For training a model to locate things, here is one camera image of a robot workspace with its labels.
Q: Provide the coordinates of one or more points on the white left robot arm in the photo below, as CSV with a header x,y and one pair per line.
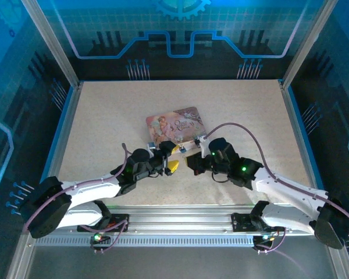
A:
x,y
84,191

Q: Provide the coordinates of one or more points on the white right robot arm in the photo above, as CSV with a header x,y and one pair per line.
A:
x,y
285,190

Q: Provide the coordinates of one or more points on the aluminium cross rail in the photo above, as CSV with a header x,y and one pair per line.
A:
x,y
177,221

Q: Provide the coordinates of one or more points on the aluminium side rail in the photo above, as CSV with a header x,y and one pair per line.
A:
x,y
299,139
61,139

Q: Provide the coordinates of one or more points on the aluminium frame post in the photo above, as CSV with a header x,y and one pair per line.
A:
x,y
51,43
308,43

